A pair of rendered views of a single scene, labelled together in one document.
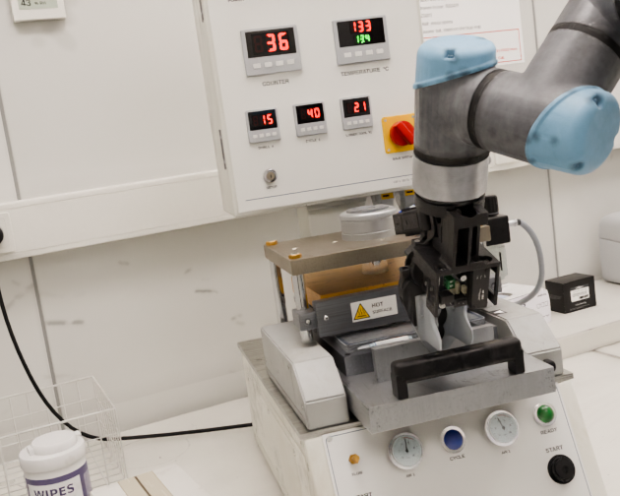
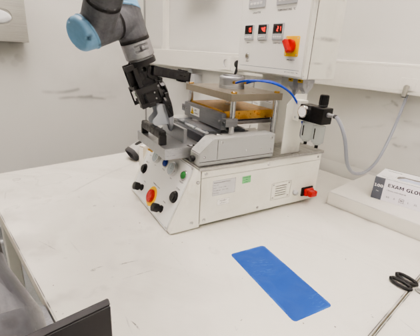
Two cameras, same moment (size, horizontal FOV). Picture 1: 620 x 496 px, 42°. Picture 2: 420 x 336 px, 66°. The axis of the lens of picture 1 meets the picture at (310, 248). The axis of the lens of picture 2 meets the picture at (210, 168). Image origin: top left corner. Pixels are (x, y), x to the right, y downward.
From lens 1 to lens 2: 127 cm
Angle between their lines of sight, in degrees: 70
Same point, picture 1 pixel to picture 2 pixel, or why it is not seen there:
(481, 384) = (152, 141)
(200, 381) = not seen: hidden behind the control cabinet
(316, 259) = (190, 85)
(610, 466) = (243, 240)
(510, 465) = (168, 183)
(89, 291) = not seen: hidden behind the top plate
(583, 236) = not seen: outside the picture
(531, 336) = (200, 145)
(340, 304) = (189, 105)
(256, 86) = (251, 13)
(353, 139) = (275, 45)
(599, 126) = (73, 31)
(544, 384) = (163, 154)
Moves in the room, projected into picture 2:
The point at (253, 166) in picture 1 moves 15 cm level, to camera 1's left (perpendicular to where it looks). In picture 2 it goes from (244, 50) to (229, 50)
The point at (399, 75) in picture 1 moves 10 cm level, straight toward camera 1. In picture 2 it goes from (299, 13) to (264, 9)
